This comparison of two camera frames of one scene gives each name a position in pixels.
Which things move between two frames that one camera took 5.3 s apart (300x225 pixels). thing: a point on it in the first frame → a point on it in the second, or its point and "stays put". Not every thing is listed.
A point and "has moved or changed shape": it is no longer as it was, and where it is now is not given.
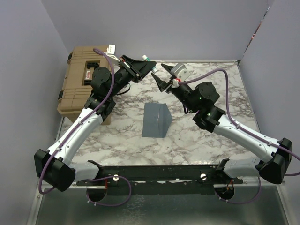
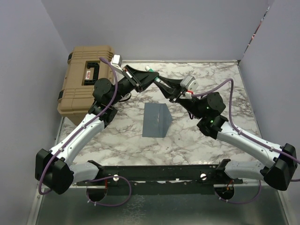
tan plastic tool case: (82, 61) stays put
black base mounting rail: (165, 174) stays put
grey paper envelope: (156, 120) stays put
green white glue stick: (154, 69) has moved or changed shape
